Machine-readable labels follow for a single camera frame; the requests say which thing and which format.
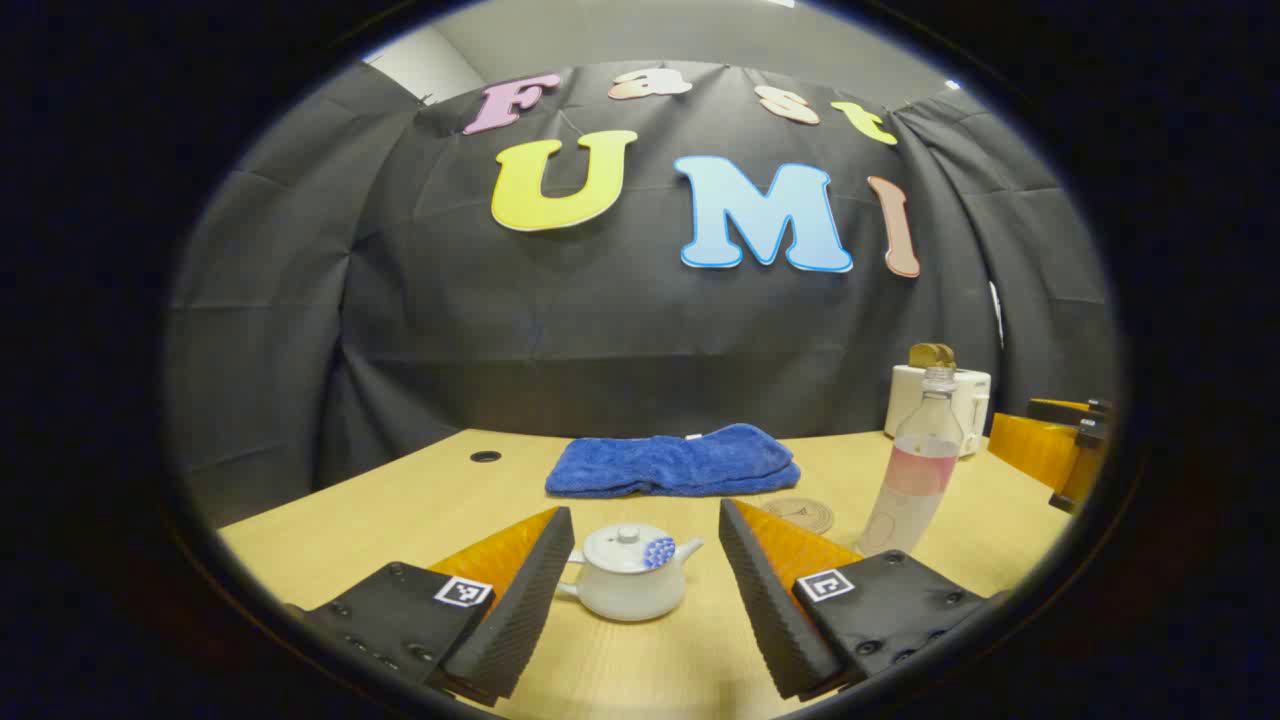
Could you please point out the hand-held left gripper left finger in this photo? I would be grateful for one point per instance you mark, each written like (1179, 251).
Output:
(525, 610)

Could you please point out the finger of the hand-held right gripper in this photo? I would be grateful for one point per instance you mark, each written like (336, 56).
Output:
(1070, 408)
(1035, 450)

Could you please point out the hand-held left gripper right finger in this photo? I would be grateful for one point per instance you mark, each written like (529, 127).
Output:
(765, 600)

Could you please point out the round wooden coaster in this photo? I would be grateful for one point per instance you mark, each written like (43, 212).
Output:
(800, 515)

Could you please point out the white ceramic teacup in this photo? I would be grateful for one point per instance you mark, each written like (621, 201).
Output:
(625, 595)

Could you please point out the clear plastic water bottle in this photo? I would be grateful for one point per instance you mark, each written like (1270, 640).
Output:
(915, 480)

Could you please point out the brown toast slice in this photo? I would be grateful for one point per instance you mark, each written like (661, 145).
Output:
(948, 358)
(922, 356)

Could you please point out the white toaster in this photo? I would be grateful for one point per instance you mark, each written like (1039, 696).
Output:
(903, 400)

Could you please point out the blue folded towel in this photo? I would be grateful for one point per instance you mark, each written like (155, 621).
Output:
(670, 465)

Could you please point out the black backdrop cloth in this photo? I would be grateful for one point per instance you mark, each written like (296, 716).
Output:
(600, 330)

